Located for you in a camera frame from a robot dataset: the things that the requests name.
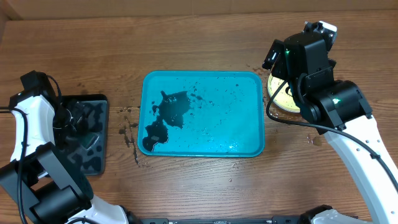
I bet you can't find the dark green sponge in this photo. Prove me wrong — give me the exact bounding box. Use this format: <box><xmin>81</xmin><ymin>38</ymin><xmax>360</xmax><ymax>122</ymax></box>
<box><xmin>80</xmin><ymin>132</ymin><xmax>98</xmax><ymax>149</ymax></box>

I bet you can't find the yellow-rimmed plate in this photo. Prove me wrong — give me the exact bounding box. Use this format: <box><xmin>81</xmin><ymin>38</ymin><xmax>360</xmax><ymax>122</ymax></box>
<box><xmin>267</xmin><ymin>75</ymin><xmax>300</xmax><ymax>113</ymax></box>

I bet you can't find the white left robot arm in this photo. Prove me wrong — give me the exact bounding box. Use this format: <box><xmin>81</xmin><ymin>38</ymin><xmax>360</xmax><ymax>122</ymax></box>
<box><xmin>1</xmin><ymin>70</ymin><xmax>140</xmax><ymax>223</ymax></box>

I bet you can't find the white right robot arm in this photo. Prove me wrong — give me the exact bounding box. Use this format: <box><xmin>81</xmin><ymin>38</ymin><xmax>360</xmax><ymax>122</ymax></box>
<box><xmin>262</xmin><ymin>32</ymin><xmax>397</xmax><ymax>223</ymax></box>

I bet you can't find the black water tray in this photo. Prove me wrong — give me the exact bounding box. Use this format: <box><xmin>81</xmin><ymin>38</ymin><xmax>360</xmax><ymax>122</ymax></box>
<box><xmin>56</xmin><ymin>94</ymin><xmax>109</xmax><ymax>175</ymax></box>

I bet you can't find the blue plastic tray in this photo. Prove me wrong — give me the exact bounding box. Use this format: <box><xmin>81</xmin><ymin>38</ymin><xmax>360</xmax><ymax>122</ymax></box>
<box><xmin>137</xmin><ymin>70</ymin><xmax>266</xmax><ymax>157</ymax></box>

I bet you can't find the cardboard backdrop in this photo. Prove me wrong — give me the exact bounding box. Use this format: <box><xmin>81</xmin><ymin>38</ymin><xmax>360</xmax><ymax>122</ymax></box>
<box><xmin>1</xmin><ymin>0</ymin><xmax>397</xmax><ymax>20</ymax></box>

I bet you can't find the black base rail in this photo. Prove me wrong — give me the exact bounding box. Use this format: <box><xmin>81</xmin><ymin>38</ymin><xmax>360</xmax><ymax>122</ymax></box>
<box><xmin>139</xmin><ymin>215</ymin><xmax>303</xmax><ymax>224</ymax></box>

